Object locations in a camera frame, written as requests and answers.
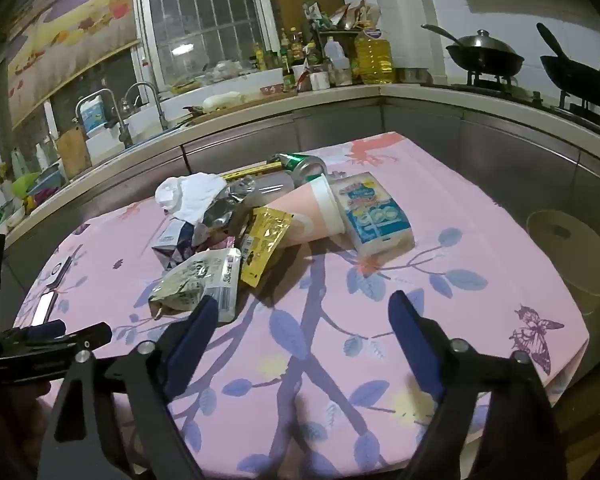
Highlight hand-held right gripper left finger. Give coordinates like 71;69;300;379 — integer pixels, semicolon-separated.
37;296;219;480

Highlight wooden cutting board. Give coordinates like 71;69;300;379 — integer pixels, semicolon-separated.
56;127;93;180

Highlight white green snack bag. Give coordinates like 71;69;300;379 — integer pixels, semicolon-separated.
147;247;243;323

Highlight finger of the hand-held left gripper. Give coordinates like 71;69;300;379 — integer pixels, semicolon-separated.
10;323;113;361
0;319;67;348

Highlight wok with steel lid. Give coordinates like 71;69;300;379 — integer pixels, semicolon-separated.
421;24;526;77

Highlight yellow cooking oil bottle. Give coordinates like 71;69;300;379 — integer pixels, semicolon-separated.
354;27;396;86

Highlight barred window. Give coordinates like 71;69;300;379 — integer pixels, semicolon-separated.
135;0;281;93

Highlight green label plastic bottle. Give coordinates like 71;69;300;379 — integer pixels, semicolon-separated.
272;152;331;183

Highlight pink floral tablecloth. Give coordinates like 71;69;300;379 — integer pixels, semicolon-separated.
12;131;591;466

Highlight green plastic bowl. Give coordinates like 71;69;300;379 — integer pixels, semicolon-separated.
11;172;41;198

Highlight yellow sauce packet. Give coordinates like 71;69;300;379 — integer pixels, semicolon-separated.
239;206;295;288

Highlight steel faucet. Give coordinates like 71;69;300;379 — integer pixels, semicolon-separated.
124;81;170;131
75;88;133;148

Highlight blue white tissue pack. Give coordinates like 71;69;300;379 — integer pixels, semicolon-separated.
337;171;416;256

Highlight silver foil wrapper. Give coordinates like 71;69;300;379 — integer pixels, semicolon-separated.
195;180;261;246

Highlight black smartphone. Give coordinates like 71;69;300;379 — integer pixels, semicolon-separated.
47;256;73;288

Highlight wooden chopping board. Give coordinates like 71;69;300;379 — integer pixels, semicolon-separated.
182;91;298;123

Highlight row of sauce bottles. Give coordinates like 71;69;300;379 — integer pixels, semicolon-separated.
252;25;326;92

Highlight crumpled white tissue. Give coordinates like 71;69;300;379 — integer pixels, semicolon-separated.
155;172;231;223

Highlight blue white detergent bottle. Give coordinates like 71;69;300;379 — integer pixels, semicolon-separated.
80;96;112;136

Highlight black wok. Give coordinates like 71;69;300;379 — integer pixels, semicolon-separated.
536;22;600;111

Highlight stainless kitchen counter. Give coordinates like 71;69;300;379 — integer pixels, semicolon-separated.
0;82;600;361

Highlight white plastic jug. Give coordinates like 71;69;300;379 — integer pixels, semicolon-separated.
324;36;353;86

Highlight smartphone with lit screen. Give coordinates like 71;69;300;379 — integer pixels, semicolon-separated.
30;290;60;326

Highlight gas stove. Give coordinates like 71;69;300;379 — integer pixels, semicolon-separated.
432;72;600;131

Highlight pink paper cup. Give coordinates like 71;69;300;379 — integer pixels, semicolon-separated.
265;174;347;248

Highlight white red rectangular basin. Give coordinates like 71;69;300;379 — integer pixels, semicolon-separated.
230;67;286;98

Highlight white radish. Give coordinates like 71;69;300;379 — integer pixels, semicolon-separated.
202;91;246;112

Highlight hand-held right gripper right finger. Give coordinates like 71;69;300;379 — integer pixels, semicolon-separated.
387;291;563;480

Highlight pile of food packets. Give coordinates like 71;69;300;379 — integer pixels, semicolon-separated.
302;0;383;33

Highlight wall poster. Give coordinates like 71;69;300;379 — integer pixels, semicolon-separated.
2;0;141;128

